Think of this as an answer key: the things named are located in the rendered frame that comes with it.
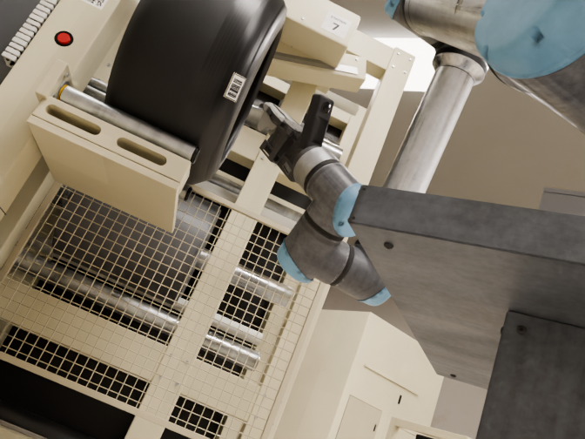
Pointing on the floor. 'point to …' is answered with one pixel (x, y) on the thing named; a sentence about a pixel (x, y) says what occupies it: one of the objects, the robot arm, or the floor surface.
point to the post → (23, 105)
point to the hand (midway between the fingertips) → (270, 104)
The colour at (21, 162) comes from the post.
